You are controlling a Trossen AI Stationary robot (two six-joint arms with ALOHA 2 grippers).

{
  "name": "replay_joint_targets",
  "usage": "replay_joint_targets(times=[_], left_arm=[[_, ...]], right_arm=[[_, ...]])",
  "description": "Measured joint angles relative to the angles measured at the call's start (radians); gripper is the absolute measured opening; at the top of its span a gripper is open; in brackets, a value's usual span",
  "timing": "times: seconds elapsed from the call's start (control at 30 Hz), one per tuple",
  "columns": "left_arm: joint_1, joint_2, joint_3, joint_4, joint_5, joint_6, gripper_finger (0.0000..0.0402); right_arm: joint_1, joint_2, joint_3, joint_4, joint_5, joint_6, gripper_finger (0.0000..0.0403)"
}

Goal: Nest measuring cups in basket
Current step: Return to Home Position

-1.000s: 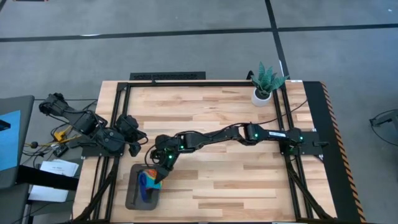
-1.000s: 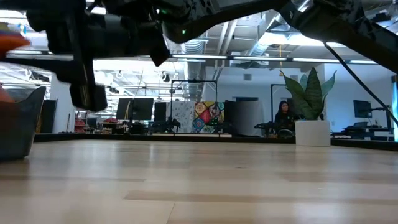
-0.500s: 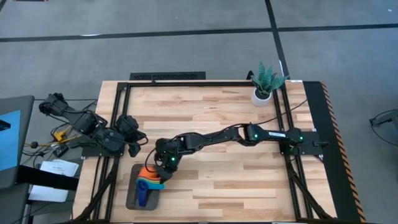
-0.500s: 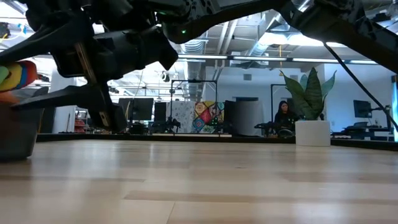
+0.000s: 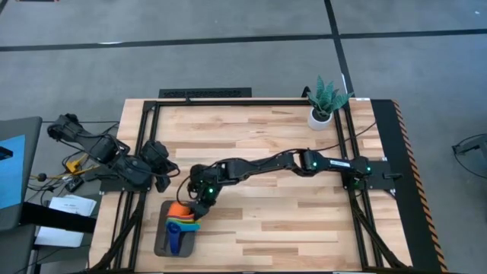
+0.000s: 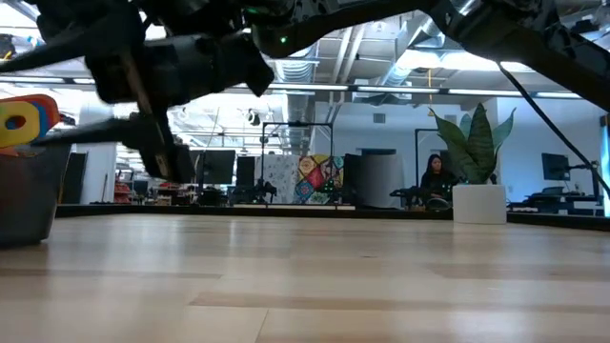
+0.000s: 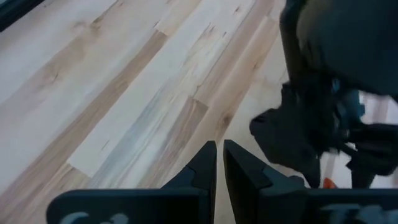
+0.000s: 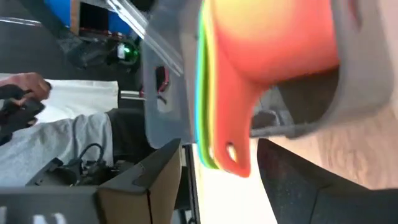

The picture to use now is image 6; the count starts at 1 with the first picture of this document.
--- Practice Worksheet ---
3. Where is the dark grey basket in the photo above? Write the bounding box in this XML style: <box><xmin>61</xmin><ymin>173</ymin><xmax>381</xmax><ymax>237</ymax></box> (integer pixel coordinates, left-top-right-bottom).
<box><xmin>0</xmin><ymin>144</ymin><xmax>72</xmax><ymax>250</ymax></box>

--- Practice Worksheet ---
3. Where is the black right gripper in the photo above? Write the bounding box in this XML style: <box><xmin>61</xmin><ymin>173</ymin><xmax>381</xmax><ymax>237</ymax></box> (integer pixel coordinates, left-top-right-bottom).
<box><xmin>30</xmin><ymin>31</ymin><xmax>276</xmax><ymax>185</ymax></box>

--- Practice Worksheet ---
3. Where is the ceiling strip light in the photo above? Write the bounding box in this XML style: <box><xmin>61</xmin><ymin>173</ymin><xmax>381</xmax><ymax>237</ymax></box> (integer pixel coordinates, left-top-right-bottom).
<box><xmin>266</xmin><ymin>84</ymin><xmax>350</xmax><ymax>92</ymax></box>
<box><xmin>447</xmin><ymin>88</ymin><xmax>536</xmax><ymax>97</ymax></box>
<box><xmin>356</xmin><ymin>86</ymin><xmax>440</xmax><ymax>94</ymax></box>

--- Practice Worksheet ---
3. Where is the white plant pot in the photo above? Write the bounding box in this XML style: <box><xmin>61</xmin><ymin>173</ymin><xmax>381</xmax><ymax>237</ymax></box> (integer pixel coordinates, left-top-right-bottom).
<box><xmin>452</xmin><ymin>184</ymin><xmax>508</xmax><ymax>225</ymax></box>

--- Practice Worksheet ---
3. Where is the grey cylindrical bin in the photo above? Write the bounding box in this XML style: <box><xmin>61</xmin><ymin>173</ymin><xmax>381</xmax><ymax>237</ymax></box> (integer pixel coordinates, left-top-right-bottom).
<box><xmin>359</xmin><ymin>148</ymin><xmax>406</xmax><ymax>209</ymax></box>

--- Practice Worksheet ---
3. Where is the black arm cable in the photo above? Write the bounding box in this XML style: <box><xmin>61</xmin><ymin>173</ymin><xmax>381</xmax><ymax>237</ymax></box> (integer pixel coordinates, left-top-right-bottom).
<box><xmin>495</xmin><ymin>60</ymin><xmax>610</xmax><ymax>196</ymax></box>

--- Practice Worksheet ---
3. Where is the large blue measuring cup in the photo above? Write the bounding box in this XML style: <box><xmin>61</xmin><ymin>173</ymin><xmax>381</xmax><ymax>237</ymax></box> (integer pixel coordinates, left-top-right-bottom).
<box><xmin>36</xmin><ymin>100</ymin><xmax>51</xmax><ymax>139</ymax></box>

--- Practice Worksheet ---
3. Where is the orange measuring cup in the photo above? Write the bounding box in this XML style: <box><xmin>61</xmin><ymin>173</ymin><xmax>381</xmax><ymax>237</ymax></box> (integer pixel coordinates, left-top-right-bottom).
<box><xmin>0</xmin><ymin>93</ymin><xmax>62</xmax><ymax>159</ymax></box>

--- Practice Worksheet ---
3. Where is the colourful patterned panel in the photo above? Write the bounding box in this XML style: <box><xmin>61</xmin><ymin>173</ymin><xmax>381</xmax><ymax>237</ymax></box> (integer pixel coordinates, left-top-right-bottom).
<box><xmin>294</xmin><ymin>153</ymin><xmax>345</xmax><ymax>205</ymax></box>

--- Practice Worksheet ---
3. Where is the yellow measuring cup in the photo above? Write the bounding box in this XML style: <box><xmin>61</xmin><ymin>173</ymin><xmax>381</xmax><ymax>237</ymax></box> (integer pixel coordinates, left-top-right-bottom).
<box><xmin>0</xmin><ymin>100</ymin><xmax>43</xmax><ymax>150</ymax></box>

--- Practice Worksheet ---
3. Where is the black aluminium table frame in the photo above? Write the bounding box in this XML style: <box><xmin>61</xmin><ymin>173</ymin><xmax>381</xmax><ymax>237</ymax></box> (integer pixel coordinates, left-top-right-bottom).
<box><xmin>54</xmin><ymin>203</ymin><xmax>610</xmax><ymax>232</ymax></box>

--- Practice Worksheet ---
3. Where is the white building column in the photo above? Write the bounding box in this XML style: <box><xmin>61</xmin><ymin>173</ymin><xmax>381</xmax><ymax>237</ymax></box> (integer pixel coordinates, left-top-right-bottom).
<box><xmin>78</xmin><ymin>102</ymin><xmax>118</xmax><ymax>205</ymax></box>

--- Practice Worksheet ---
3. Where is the person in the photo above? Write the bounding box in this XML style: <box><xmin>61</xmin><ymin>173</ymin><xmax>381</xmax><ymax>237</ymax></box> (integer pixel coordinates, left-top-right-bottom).
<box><xmin>418</xmin><ymin>152</ymin><xmax>458</xmax><ymax>211</ymax></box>

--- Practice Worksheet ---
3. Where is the green artificial plant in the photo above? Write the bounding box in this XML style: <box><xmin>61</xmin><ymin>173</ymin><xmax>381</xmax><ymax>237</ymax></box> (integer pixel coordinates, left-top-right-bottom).
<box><xmin>428</xmin><ymin>102</ymin><xmax>518</xmax><ymax>186</ymax></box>

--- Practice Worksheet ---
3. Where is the black computer monitor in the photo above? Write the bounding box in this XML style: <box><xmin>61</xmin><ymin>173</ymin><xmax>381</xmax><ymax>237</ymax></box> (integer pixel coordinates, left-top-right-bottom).
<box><xmin>202</xmin><ymin>150</ymin><xmax>237</xmax><ymax>186</ymax></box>
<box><xmin>541</xmin><ymin>151</ymin><xmax>572</xmax><ymax>182</ymax></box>

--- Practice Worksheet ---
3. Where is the black metal stand frame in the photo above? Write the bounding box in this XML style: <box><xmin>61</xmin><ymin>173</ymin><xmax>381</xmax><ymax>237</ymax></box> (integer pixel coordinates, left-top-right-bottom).
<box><xmin>260</xmin><ymin>121</ymin><xmax>335</xmax><ymax>206</ymax></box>

